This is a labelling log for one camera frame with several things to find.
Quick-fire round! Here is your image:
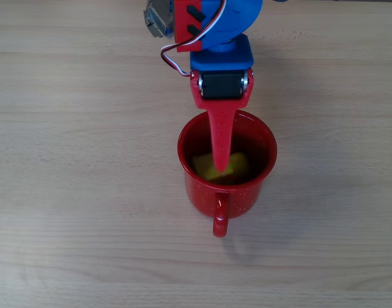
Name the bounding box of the yellow green toy block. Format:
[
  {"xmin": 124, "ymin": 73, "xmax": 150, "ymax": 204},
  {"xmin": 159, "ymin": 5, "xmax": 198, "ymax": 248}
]
[{"xmin": 191, "ymin": 151, "xmax": 250, "ymax": 182}]

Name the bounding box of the red speckled enamel mug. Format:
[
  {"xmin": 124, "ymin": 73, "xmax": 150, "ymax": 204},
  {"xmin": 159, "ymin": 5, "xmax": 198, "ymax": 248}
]
[{"xmin": 177, "ymin": 108, "xmax": 278, "ymax": 239}]

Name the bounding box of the white red black servo cable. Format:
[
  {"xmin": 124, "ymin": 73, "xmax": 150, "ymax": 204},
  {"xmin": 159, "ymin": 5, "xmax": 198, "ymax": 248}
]
[{"xmin": 160, "ymin": 0, "xmax": 228, "ymax": 78}]

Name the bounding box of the grey duct tape patch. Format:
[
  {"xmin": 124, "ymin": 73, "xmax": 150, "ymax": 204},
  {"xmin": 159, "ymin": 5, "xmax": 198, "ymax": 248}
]
[{"xmin": 143, "ymin": 0, "xmax": 176, "ymax": 39}]

